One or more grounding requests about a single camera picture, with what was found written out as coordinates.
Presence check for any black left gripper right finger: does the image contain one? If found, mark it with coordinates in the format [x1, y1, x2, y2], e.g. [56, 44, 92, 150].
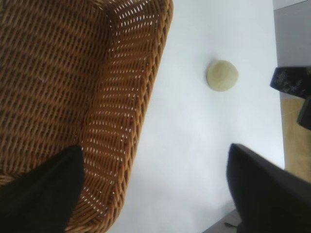
[226, 142, 311, 233]

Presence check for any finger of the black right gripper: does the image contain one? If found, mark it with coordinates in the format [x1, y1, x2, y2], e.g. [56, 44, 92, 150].
[297, 96, 311, 127]
[269, 65, 311, 99]

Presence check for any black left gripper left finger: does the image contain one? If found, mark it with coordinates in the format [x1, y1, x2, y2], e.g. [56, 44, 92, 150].
[0, 145, 86, 233]

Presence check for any pale yellow egg yolk pastry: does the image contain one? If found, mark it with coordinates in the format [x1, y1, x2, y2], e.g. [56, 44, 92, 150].
[206, 60, 240, 92]

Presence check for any brown wicker basket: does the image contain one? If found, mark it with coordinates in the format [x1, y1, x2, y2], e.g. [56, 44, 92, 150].
[0, 0, 174, 233]

